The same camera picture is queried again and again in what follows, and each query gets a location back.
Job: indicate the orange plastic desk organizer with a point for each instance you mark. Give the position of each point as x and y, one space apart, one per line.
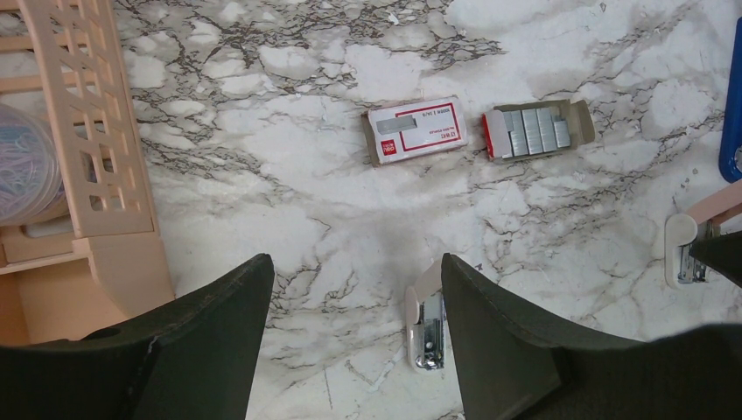
110 265

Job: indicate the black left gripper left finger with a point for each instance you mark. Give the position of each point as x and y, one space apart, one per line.
192 358

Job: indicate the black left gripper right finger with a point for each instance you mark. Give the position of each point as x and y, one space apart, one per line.
516 360

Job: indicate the clear tape roll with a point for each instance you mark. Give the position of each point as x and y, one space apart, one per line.
31 180

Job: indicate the red white staple box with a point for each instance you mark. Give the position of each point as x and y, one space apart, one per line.
414 129

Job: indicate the staple tray with staples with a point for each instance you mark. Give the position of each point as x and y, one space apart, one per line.
536 130

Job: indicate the white eraser block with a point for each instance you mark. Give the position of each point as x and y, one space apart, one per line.
425 320

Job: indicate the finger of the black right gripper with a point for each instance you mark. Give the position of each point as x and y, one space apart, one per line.
722 254

